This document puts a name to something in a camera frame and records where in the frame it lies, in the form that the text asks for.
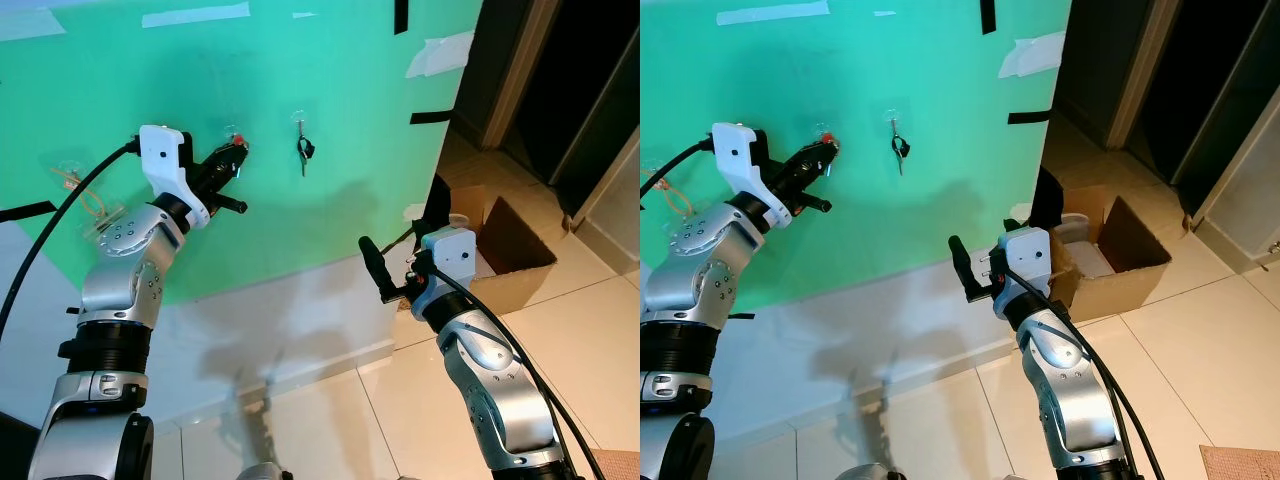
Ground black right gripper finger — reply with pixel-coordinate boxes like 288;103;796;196
359;236;398;303
947;235;979;301

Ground green backdrop sheet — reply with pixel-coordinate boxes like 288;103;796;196
0;0;486;306
640;0;1073;306

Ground black fabric piece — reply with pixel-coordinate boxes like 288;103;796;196
425;175;451;236
1030;165;1063;231

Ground open brown cardboard box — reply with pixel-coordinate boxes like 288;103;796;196
440;185;559;316
1040;185;1173;323

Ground long white tape strip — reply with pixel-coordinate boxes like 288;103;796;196
716;1;831;26
142;2;251;29

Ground white door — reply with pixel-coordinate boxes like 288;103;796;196
568;128;641;278
1188;88;1280;273

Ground crumpled white tape patch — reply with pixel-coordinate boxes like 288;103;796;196
405;30;476;79
998;30;1069;79

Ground wide white tape strip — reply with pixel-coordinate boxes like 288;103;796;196
0;8;66;41

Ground brown woven mat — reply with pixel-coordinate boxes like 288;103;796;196
590;450;641;480
1200;445;1280;480

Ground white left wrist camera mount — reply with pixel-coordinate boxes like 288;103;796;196
138;124;213;231
711;122;791;229

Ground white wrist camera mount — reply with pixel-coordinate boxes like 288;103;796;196
995;226;1053;301
711;122;791;229
138;124;213;231
418;227;477;306

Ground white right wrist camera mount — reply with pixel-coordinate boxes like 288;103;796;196
995;226;1053;301
418;227;477;306

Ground orange cord loop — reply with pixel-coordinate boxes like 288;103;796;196
652;168;691;216
60;168;106;219

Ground dark wooden door frame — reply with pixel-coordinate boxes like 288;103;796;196
1055;0;1183;151
455;0;561;151

